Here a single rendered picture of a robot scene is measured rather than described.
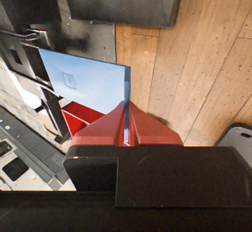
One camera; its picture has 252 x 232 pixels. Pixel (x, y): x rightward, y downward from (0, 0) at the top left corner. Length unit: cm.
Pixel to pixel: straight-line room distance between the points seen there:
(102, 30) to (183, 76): 15
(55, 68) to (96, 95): 7
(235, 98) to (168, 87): 8
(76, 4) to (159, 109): 21
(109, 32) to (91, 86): 11
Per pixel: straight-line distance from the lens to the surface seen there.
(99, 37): 25
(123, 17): 19
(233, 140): 24
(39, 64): 29
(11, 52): 33
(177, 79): 20
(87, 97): 18
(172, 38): 19
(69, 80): 19
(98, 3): 22
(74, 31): 29
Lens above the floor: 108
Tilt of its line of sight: 43 degrees down
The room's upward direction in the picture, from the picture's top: 135 degrees counter-clockwise
